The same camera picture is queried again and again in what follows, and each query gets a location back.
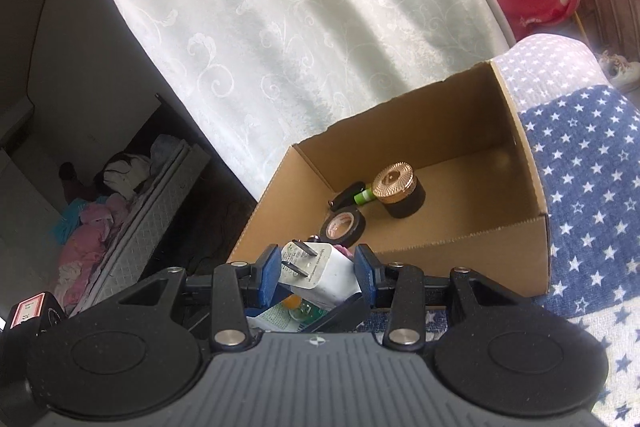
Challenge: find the white embroidered cloth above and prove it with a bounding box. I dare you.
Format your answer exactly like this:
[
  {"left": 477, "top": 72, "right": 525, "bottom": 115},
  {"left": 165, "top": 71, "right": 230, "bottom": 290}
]
[{"left": 597, "top": 49, "right": 640, "bottom": 90}]

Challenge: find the black and white garment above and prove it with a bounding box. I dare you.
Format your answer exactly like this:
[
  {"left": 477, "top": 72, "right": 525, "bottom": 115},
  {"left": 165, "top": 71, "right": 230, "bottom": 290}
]
[{"left": 95, "top": 152, "right": 153, "bottom": 198}]

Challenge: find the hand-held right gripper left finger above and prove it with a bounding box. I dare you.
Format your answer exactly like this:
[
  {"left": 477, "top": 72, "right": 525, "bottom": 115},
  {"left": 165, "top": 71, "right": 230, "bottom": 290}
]
[{"left": 117, "top": 244, "right": 283, "bottom": 352}]

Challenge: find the grey cloth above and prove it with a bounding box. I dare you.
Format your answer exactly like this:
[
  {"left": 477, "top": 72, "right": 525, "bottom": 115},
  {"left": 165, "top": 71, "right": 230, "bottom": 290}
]
[{"left": 150, "top": 134, "right": 181, "bottom": 172}]

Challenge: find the black tape roll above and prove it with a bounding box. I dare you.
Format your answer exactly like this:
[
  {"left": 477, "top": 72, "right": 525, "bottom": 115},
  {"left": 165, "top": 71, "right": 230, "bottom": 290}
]
[{"left": 320, "top": 208, "right": 367, "bottom": 244}]

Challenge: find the pink clothes pile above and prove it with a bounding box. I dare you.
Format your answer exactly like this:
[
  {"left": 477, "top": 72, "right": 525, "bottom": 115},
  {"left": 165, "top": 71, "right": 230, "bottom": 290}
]
[{"left": 52, "top": 194, "right": 131, "bottom": 303}]

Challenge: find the green and white packet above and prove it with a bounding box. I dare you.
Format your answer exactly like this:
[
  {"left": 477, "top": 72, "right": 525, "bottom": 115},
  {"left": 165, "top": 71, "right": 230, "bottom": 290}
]
[{"left": 247, "top": 294, "right": 331, "bottom": 333}]

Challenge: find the black flat object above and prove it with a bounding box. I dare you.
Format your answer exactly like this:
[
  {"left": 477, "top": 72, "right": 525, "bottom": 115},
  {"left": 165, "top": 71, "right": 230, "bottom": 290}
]
[{"left": 300, "top": 292, "right": 368, "bottom": 334}]

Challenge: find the brown cardboard box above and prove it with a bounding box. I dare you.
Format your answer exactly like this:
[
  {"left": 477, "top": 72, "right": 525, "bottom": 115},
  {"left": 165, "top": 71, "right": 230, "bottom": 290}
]
[{"left": 227, "top": 61, "right": 553, "bottom": 299}]

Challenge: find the white charger plug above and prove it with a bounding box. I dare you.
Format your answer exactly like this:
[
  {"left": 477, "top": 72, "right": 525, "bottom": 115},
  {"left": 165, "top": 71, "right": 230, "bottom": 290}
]
[{"left": 277, "top": 241, "right": 363, "bottom": 310}]

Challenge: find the white patterned bedsheet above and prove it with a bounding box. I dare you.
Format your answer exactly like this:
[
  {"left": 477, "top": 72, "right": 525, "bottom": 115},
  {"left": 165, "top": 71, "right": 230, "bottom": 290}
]
[{"left": 57, "top": 0, "right": 516, "bottom": 208}]

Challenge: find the white cabinet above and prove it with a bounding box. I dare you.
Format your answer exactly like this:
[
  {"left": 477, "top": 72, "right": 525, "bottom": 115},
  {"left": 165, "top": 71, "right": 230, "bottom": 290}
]
[{"left": 0, "top": 147, "right": 63, "bottom": 258}]

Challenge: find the teal cloth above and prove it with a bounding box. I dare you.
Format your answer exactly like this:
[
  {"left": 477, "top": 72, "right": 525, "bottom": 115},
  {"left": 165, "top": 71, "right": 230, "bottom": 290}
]
[{"left": 50, "top": 199, "right": 101, "bottom": 243}]

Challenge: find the grey quilted mattress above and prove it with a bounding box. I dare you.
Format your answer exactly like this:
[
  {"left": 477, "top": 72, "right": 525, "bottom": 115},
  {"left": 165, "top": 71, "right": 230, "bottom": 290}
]
[{"left": 70, "top": 142, "right": 211, "bottom": 318}]

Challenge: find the black jar with gold lid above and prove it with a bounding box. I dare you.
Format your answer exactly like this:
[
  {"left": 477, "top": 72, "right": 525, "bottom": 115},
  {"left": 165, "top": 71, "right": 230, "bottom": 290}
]
[{"left": 372, "top": 162, "right": 427, "bottom": 219}]

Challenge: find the blue white star blanket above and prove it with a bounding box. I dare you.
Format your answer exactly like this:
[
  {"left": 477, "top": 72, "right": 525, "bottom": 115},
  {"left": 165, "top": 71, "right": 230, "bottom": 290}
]
[{"left": 425, "top": 34, "right": 640, "bottom": 427}]

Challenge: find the black key fob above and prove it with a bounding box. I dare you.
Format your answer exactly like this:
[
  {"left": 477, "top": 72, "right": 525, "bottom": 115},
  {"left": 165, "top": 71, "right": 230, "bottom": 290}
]
[{"left": 331, "top": 182, "right": 365, "bottom": 210}]

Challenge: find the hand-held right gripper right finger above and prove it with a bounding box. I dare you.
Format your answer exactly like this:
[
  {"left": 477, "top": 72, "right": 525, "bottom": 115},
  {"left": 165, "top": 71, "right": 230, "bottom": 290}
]
[{"left": 354, "top": 243, "right": 518, "bottom": 352}]

